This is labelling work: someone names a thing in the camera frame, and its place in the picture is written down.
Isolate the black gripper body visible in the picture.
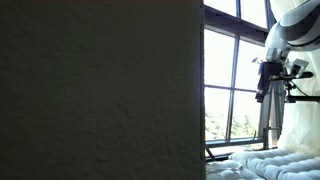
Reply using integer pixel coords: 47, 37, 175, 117
257, 61, 285, 93

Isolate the white sheer curtain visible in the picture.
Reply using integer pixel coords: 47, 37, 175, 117
269, 0, 320, 157

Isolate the white tufted seat cushion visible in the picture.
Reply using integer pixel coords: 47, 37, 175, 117
229, 148, 320, 180
205, 159, 266, 180

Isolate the grey camera tripod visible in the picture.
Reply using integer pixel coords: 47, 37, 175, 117
259, 70, 320, 150

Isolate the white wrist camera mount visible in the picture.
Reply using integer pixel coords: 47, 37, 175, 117
286, 57, 309, 80

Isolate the dark window frame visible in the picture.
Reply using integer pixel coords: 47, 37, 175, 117
203, 0, 285, 158

